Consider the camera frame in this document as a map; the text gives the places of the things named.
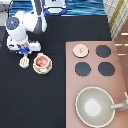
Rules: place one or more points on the cream round plate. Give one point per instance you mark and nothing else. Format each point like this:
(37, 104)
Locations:
(41, 71)

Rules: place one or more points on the dark round burner back right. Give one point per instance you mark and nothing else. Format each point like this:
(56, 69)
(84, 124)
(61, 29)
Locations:
(103, 51)

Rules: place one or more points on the dark round burner front right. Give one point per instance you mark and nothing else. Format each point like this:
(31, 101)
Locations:
(106, 68)

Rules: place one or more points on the pink toy pot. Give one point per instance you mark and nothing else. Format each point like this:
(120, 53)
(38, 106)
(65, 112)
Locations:
(44, 57)

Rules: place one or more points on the wooden shelf unit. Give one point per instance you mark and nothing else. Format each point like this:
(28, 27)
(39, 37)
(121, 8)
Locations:
(117, 14)

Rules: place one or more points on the pink toy stove counter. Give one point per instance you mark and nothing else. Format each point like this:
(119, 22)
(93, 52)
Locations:
(114, 85)

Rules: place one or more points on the white gripper blue base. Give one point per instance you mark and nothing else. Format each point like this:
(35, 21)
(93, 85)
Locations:
(23, 46)

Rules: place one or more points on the robot base blue white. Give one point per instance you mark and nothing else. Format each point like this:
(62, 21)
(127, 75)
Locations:
(54, 7)

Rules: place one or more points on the toy strawberry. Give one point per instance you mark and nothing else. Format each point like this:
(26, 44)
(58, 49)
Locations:
(41, 62)

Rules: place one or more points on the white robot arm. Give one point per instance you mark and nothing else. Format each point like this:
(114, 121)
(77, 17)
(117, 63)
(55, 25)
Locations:
(22, 22)

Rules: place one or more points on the grey sink faucet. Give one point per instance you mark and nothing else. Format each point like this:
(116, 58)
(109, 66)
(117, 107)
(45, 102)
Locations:
(123, 105)

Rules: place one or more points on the grey sink bowl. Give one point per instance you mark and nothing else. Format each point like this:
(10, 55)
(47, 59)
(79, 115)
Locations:
(93, 107)

